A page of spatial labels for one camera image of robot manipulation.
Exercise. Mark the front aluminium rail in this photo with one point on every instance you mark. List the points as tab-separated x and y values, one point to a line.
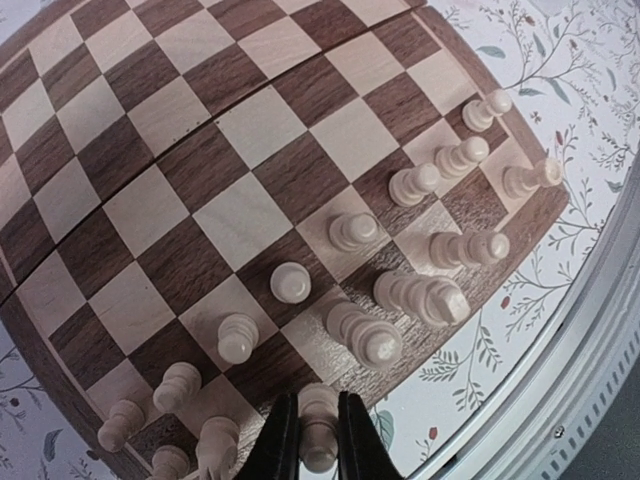
541	415

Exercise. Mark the floral patterned table mat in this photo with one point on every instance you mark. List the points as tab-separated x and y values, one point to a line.
572	72

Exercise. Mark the light piece among dark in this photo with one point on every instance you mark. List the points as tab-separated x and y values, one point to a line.
519	181

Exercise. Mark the light pawn column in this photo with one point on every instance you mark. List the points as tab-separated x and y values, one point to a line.
290	283
125	419
238	335
180	384

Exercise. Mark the wooden chess board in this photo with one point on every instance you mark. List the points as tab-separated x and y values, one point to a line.
159	159

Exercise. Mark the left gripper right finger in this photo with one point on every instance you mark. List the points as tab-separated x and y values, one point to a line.
362	454

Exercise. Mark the light knight back row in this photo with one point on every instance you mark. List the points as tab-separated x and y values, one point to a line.
217	448

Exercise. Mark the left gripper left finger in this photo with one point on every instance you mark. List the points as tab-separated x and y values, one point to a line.
275	453

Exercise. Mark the light rook corner piece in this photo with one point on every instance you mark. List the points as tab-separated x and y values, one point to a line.
169	463

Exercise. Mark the light king piece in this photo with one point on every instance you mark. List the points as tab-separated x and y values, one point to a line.
435	300

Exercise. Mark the light queen piece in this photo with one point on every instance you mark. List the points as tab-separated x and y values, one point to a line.
376	344

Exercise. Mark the light bishop piece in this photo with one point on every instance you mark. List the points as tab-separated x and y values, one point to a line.
449	250

